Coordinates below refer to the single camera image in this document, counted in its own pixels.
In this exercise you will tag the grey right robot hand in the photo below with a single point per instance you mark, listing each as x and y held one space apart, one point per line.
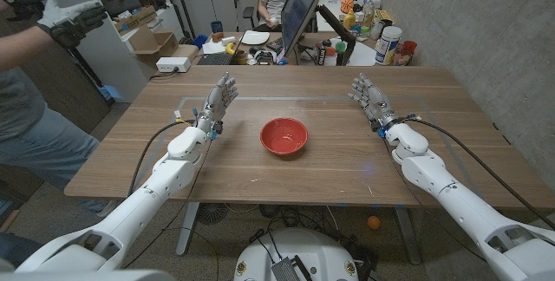
376 103

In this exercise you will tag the gloved right operator hand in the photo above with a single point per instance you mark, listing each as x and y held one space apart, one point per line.
69 18

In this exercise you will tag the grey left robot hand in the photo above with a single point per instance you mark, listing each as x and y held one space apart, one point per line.
213 105

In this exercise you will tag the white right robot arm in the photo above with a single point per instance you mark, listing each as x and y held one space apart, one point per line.
433 177

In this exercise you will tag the operator right forearm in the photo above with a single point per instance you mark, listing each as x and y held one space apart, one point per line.
21 49

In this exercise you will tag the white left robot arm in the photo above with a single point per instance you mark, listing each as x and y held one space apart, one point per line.
165 181

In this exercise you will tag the red bowl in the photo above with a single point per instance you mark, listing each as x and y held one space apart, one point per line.
284 138

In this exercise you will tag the black laptop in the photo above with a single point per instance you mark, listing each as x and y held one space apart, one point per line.
216 59

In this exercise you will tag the white power box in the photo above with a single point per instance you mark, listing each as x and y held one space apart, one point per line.
173 64

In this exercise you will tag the white shelf unit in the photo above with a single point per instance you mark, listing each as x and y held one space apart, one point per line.
104 64

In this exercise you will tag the white tub blue label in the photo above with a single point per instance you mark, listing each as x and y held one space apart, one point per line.
387 47

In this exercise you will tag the flat tan cardboard box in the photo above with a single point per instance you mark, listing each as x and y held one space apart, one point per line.
185 52

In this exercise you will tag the blue bin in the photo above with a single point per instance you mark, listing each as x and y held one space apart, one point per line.
199 41

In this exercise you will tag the printed cardboard box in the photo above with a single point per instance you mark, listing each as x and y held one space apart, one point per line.
136 18

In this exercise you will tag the black white game controller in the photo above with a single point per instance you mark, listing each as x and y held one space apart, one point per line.
264 56

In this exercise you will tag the black drink can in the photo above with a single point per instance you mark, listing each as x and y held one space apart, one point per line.
321 56

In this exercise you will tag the dark blue cup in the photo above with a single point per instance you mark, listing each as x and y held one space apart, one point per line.
217 26

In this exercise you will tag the white plate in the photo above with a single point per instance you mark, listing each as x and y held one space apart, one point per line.
255 37

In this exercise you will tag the cluttered wooden desk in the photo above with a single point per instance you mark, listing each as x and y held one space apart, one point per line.
323 37

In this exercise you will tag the open cardboard box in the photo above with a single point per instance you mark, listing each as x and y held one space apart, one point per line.
152 47

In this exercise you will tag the yellow bottle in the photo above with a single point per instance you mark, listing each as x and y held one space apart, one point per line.
349 21

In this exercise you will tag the black office chair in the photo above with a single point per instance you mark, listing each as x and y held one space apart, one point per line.
248 12

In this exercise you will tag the small orange basketball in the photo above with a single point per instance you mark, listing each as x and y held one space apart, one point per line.
347 5

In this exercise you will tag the round black fan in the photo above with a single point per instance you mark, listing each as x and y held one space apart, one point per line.
212 213

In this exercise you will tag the tilted computer monitor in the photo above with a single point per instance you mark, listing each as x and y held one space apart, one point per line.
299 8

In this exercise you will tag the standing person in jeans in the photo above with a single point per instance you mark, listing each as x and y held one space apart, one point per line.
26 133

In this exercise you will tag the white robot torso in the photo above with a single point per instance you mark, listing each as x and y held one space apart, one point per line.
303 246

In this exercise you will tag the black device on torso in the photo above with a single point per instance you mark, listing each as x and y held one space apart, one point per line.
286 269

